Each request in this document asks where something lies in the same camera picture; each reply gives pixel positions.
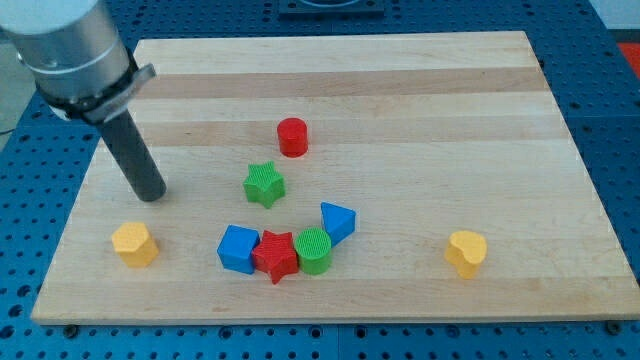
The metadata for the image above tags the wooden board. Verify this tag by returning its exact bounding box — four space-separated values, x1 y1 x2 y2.
31 31 639 325

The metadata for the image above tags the red cylinder block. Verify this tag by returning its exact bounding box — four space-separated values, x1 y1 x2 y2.
277 118 308 158

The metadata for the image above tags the yellow heart block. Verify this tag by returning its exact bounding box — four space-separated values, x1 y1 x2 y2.
444 230 488 279

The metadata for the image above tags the red star block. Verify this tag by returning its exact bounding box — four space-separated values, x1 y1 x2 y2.
251 230 299 285

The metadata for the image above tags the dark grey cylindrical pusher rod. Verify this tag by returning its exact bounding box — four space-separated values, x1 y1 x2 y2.
98 110 167 202

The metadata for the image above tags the dark mounting plate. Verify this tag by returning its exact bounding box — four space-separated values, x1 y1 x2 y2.
277 0 385 18

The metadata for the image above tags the blue triangle block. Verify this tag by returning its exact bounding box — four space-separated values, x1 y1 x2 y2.
320 202 356 247

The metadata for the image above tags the blue cube block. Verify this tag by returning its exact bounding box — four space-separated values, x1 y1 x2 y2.
217 225 260 274

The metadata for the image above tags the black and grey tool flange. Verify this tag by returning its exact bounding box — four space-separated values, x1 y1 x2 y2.
36 50 156 124

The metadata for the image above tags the green star block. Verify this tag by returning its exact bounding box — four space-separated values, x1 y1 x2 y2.
243 161 286 209

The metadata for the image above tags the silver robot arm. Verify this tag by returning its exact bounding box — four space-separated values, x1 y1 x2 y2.
1 0 166 202

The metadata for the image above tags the yellow hexagon block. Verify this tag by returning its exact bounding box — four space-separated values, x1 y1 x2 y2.
111 222 159 268

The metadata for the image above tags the green cylinder block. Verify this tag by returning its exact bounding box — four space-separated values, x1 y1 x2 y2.
294 227 332 275

